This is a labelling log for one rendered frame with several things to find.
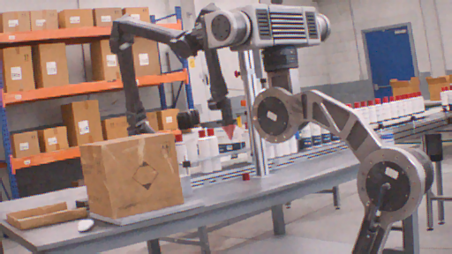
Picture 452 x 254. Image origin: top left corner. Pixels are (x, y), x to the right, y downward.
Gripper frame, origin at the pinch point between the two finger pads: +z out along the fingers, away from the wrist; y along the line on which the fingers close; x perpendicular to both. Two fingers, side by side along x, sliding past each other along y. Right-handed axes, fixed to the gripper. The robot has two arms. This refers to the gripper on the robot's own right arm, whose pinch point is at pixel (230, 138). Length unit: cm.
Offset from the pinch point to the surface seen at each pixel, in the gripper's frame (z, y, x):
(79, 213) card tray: 16, 92, 18
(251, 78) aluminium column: -27.3, -0.1, 22.3
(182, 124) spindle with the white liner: -9.6, 14.2, -19.9
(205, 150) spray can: 2.3, 21.4, 8.3
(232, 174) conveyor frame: 15.7, 10.2, 11.5
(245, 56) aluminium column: -37.7, 1.3, 22.6
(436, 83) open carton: 4, -513, -194
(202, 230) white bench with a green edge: 74, -47, -114
